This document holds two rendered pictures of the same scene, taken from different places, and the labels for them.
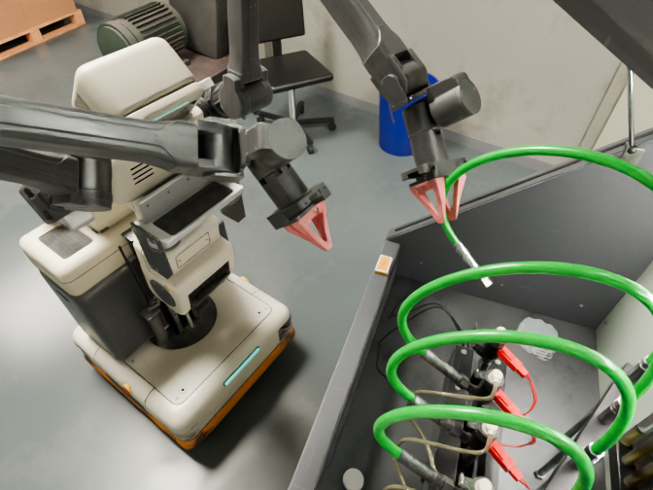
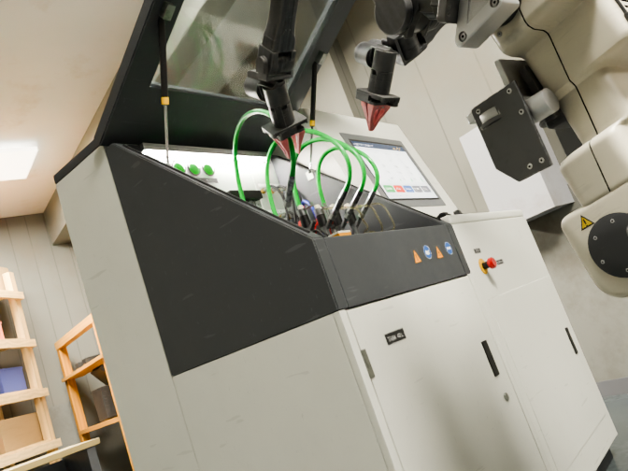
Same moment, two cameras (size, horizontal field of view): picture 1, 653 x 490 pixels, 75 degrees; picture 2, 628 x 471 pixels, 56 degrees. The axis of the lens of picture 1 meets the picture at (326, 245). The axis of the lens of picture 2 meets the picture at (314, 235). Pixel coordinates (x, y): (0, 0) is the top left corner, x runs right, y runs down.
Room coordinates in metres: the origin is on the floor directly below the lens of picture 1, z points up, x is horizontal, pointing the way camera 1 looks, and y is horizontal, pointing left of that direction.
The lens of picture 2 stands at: (1.97, 0.16, 0.73)
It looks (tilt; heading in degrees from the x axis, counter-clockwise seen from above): 10 degrees up; 195
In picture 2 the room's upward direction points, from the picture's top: 20 degrees counter-clockwise
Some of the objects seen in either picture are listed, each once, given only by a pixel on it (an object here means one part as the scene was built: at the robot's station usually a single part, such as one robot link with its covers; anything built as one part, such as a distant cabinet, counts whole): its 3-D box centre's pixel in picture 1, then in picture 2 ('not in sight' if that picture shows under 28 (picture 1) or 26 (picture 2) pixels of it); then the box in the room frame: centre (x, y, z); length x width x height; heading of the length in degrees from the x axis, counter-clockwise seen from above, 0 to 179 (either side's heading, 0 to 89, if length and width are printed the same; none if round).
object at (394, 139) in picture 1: (407, 113); not in sight; (2.62, -0.54, 0.25); 0.43 x 0.39 x 0.50; 53
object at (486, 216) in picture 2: not in sight; (463, 227); (-0.23, 0.10, 0.96); 0.70 x 0.22 x 0.03; 159
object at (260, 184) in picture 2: not in sight; (281, 215); (0.06, -0.45, 1.20); 0.13 x 0.03 x 0.31; 159
